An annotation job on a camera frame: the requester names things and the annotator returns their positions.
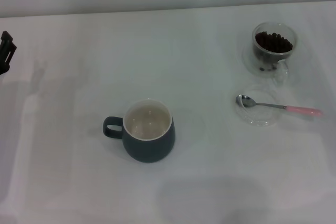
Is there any dark teal ceramic mug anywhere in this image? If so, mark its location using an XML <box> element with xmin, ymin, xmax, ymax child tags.
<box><xmin>102</xmin><ymin>98</ymin><xmax>176</xmax><ymax>164</ymax></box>

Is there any clear glass round dish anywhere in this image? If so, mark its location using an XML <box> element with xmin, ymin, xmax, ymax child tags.
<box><xmin>234</xmin><ymin>84</ymin><xmax>283</xmax><ymax>127</ymax></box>

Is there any metal spoon with pink handle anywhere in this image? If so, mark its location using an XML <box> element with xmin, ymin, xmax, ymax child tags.
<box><xmin>235</xmin><ymin>94</ymin><xmax>324</xmax><ymax>116</ymax></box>

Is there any coffee beans pile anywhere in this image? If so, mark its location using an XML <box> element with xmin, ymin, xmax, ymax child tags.
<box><xmin>255</xmin><ymin>31</ymin><xmax>294</xmax><ymax>54</ymax></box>

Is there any clear glass cup with handle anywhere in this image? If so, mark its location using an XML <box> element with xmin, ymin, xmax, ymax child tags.
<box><xmin>251</xmin><ymin>22</ymin><xmax>299</xmax><ymax>86</ymax></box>

